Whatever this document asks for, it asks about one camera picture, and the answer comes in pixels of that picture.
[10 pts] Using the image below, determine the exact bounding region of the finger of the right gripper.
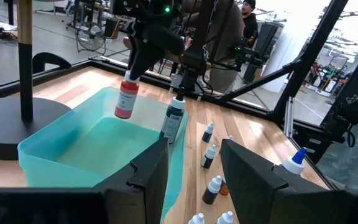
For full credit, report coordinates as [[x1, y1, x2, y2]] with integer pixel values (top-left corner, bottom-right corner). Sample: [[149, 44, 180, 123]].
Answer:
[[126, 29, 137, 72], [128, 30, 185, 80]]

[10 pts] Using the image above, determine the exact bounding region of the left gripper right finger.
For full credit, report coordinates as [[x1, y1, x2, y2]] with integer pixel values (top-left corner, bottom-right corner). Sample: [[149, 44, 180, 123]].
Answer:
[[220, 138, 358, 224]]

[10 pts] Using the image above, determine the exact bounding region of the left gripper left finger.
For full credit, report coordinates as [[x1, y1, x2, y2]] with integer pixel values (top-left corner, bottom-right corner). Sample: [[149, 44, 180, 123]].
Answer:
[[0, 136, 170, 224]]

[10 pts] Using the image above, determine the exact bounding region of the small black dye bottle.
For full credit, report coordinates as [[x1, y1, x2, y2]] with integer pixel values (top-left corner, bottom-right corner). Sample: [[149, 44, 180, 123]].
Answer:
[[201, 175, 223, 205]]

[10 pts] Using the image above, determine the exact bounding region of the large blue dye bottle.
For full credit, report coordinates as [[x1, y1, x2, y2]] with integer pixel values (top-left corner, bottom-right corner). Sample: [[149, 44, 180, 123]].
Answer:
[[283, 147, 308, 175]]

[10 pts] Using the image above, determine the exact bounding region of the large pink dye bottle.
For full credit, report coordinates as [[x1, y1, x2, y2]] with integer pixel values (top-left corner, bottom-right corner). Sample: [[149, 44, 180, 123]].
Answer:
[[114, 70, 140, 119]]

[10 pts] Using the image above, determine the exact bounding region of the small dark brown dye bottle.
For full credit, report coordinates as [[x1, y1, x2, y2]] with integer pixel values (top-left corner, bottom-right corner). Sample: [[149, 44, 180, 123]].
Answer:
[[188, 213, 205, 224]]

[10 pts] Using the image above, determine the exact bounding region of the large black dye bottle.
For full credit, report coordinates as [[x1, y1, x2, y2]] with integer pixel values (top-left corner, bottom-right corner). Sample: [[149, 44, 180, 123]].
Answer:
[[159, 86, 186, 144]]

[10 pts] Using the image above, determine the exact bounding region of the black floor fan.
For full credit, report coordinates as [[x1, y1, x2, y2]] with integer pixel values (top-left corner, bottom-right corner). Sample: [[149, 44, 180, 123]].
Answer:
[[75, 21, 107, 55]]

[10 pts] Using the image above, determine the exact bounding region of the small violet dye bottle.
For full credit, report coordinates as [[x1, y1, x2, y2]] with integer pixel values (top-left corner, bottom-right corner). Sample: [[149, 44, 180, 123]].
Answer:
[[201, 144, 217, 169]]

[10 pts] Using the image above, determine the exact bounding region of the small blue dye bottle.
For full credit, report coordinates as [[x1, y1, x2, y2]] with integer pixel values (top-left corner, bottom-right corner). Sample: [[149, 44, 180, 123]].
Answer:
[[201, 122, 215, 143]]

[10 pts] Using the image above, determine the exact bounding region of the person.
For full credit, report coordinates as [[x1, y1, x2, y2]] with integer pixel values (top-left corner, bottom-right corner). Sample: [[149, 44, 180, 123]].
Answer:
[[181, 0, 245, 94], [240, 0, 260, 49]]

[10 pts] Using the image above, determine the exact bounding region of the translucent teal plastic bin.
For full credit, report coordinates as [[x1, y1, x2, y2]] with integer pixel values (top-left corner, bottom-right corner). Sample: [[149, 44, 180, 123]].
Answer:
[[17, 86, 189, 222]]

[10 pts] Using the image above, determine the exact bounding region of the black chair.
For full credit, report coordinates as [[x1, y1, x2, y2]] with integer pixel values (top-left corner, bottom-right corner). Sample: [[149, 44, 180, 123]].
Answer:
[[32, 52, 72, 74]]

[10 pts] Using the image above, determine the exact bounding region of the white black globe lamp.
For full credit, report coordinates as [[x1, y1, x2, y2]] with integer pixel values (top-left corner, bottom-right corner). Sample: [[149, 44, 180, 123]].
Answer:
[[0, 0, 73, 161]]

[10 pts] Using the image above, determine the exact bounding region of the silver aluminium bracket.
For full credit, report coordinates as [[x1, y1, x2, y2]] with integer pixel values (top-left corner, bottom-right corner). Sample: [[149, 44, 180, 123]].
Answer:
[[283, 96, 295, 138]]

